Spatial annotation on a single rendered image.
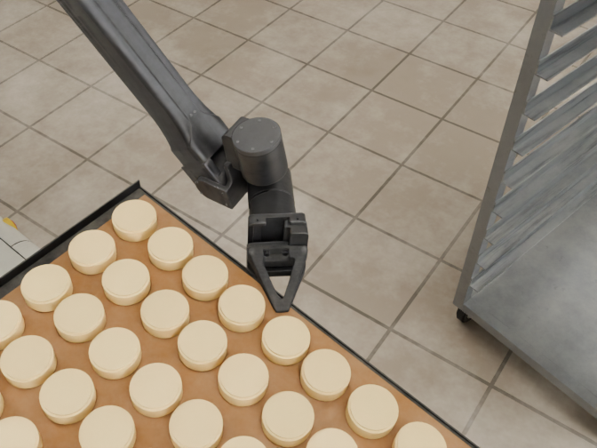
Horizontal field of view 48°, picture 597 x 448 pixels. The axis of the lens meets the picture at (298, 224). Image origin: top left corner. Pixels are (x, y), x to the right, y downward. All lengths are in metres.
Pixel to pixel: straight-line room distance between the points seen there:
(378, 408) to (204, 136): 0.39
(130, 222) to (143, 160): 1.61
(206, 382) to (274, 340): 0.08
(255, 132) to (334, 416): 0.32
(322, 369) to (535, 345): 1.14
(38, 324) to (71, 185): 1.63
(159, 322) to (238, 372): 0.10
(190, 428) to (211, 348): 0.08
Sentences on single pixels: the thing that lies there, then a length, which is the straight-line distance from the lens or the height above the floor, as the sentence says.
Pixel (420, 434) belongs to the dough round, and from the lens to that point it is 0.68.
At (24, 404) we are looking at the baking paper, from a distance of 0.72.
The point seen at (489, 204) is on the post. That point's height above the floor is 0.51.
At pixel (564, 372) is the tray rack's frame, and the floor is 0.15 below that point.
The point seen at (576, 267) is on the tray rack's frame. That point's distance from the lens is 1.97.
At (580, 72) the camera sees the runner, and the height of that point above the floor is 0.78.
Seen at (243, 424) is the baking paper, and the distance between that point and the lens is 0.69.
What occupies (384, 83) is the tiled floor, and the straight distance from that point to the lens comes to 2.70.
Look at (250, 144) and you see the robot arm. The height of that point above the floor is 1.07.
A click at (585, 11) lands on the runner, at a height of 0.95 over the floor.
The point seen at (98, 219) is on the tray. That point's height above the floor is 0.99.
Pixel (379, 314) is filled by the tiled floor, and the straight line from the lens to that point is 1.93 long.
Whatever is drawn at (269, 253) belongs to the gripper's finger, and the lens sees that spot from 0.76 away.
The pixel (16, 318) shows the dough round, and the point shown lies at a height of 1.01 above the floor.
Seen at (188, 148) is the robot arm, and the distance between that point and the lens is 0.84.
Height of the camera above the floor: 1.58
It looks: 48 degrees down
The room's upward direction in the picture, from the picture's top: straight up
